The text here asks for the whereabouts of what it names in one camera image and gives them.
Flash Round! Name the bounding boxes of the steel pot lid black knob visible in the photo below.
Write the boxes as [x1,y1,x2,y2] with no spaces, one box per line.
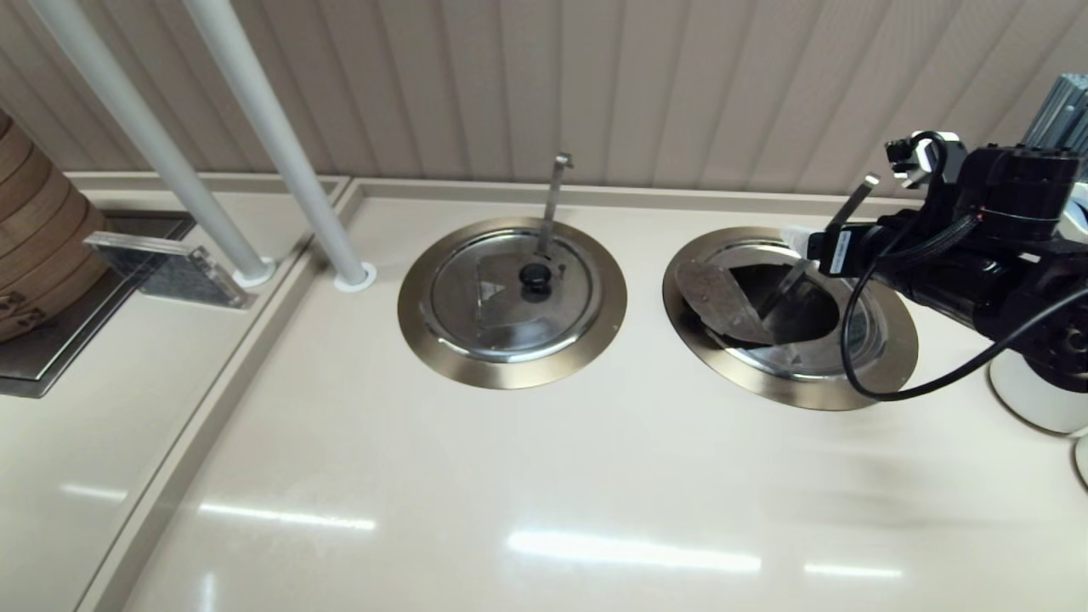
[422,229,603,365]
[673,240,885,381]

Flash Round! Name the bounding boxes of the white round canister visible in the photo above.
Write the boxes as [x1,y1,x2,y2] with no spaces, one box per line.
[988,348,1088,436]

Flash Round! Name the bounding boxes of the thick white support pole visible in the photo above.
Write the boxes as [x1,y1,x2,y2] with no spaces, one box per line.
[185,0,379,295]

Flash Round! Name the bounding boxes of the clear acrylic sign block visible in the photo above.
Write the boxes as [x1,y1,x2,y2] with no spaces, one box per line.
[83,232,256,310]

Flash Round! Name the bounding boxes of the thin white support pole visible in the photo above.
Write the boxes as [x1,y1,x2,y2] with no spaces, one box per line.
[32,0,279,288]

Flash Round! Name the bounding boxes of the stacked bamboo steamer baskets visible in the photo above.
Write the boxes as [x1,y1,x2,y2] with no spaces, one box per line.
[0,110,111,345]

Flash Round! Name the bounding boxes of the dark recessed steamer tray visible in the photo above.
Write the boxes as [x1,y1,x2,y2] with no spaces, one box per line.
[0,212,201,399]

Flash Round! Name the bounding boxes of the black camera cable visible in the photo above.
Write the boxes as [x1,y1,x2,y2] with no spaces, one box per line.
[840,132,1088,402]

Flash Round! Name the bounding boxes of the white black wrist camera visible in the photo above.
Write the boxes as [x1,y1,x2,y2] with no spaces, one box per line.
[886,132,970,188]

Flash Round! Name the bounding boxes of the steel ladle hooked handle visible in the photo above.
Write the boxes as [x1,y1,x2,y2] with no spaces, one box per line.
[535,153,573,260]

